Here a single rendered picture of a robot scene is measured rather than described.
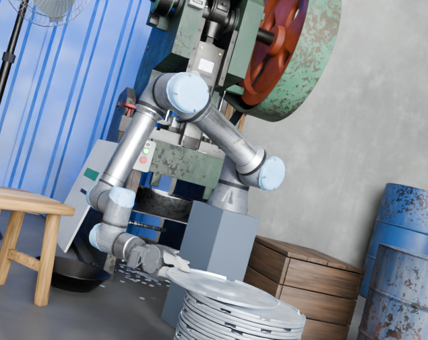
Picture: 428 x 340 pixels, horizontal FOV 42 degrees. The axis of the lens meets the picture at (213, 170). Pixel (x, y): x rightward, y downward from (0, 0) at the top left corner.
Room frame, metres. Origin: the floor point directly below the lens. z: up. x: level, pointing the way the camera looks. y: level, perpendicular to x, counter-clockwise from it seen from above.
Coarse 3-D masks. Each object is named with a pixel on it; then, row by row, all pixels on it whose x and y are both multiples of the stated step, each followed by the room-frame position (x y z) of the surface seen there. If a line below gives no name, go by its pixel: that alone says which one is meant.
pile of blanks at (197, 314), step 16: (192, 304) 1.26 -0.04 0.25; (208, 304) 1.22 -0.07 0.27; (192, 320) 1.24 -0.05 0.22; (208, 320) 1.21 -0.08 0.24; (224, 320) 1.19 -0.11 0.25; (240, 320) 1.18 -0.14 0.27; (256, 320) 1.19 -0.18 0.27; (176, 336) 1.29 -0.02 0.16; (192, 336) 1.23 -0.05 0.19; (208, 336) 1.20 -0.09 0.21; (224, 336) 1.19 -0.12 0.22; (240, 336) 1.18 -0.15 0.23; (256, 336) 1.21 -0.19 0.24; (272, 336) 1.20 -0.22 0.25; (288, 336) 1.25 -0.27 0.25
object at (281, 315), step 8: (200, 296) 1.24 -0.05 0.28; (216, 304) 1.20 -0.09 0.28; (224, 304) 1.23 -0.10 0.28; (232, 304) 1.25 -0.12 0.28; (280, 304) 1.41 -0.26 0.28; (288, 304) 1.41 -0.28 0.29; (240, 312) 1.18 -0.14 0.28; (248, 312) 1.22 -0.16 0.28; (256, 312) 1.24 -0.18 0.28; (264, 312) 1.26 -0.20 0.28; (272, 312) 1.29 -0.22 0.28; (280, 312) 1.31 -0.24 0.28; (288, 312) 1.34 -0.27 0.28; (296, 312) 1.37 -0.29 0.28; (272, 320) 1.19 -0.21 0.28; (280, 320) 1.20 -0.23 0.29; (288, 320) 1.25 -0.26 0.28; (296, 320) 1.27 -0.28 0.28; (304, 320) 1.27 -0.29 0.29
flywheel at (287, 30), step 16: (272, 0) 3.02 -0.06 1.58; (288, 0) 2.88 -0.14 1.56; (304, 0) 2.63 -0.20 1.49; (272, 16) 3.03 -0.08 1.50; (288, 16) 2.83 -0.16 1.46; (304, 16) 2.59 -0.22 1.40; (272, 32) 2.88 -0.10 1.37; (288, 32) 2.78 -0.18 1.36; (256, 48) 3.12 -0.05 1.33; (272, 48) 2.83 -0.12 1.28; (288, 48) 2.73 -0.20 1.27; (256, 64) 3.06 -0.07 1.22; (272, 64) 2.86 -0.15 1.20; (256, 80) 3.00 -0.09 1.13; (272, 80) 2.81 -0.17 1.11; (256, 96) 2.86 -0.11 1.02
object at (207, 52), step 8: (200, 48) 2.66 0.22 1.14; (208, 48) 2.67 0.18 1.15; (216, 48) 2.69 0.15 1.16; (200, 56) 2.66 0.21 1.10; (208, 56) 2.68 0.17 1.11; (216, 56) 2.69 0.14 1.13; (200, 64) 2.67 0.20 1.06; (208, 64) 2.68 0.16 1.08; (216, 64) 2.70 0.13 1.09; (192, 72) 2.64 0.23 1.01; (200, 72) 2.67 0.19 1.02; (208, 72) 2.69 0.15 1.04; (216, 72) 2.70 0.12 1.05; (208, 80) 2.69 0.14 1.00; (208, 88) 2.66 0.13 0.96
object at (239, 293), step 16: (176, 272) 1.41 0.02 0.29; (192, 272) 1.47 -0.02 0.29; (208, 272) 1.51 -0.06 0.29; (192, 288) 1.24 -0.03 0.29; (208, 288) 1.31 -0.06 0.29; (224, 288) 1.34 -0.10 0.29; (240, 288) 1.43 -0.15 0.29; (256, 288) 1.47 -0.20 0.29; (240, 304) 1.23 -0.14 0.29; (256, 304) 1.29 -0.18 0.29
